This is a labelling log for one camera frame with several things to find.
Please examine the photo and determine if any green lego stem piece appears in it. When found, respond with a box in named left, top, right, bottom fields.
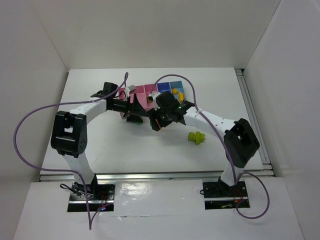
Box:
left=133, top=121, right=143, bottom=125

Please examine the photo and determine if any yellow lego brick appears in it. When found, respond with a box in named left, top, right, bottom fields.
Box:
left=177, top=92, right=185, bottom=103
left=172, top=88, right=179, bottom=95

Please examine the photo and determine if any lime green lego cluster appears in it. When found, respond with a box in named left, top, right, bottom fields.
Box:
left=187, top=131, right=205, bottom=145

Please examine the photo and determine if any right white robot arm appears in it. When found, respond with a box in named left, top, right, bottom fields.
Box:
left=147, top=91, right=260, bottom=195

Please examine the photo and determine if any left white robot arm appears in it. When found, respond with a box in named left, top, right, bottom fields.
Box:
left=50, top=82, right=147, bottom=196

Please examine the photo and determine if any large pink bin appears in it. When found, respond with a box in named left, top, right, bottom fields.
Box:
left=117, top=85, right=146, bottom=120

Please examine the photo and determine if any dark blue bin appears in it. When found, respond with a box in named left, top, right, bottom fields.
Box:
left=157, top=82, right=172, bottom=93

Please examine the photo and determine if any light blue bin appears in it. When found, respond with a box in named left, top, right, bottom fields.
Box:
left=169, top=80, right=186, bottom=103

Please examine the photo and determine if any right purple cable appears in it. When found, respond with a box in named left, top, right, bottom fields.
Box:
left=152, top=73, right=271, bottom=220

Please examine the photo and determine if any purple cable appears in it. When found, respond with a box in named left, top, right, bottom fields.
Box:
left=12, top=71, right=130, bottom=231
left=152, top=73, right=271, bottom=220

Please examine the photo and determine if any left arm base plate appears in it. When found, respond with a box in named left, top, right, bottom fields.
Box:
left=67, top=183, right=116, bottom=213

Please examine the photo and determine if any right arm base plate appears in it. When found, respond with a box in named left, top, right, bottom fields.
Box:
left=199, top=181, right=250, bottom=210

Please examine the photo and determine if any aluminium side rail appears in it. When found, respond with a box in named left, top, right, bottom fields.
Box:
left=235, top=68, right=273, bottom=172

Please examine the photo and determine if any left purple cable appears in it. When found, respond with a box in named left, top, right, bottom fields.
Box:
left=12, top=71, right=130, bottom=231

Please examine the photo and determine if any aluminium front rail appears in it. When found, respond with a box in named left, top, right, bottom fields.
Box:
left=38, top=169, right=276, bottom=182

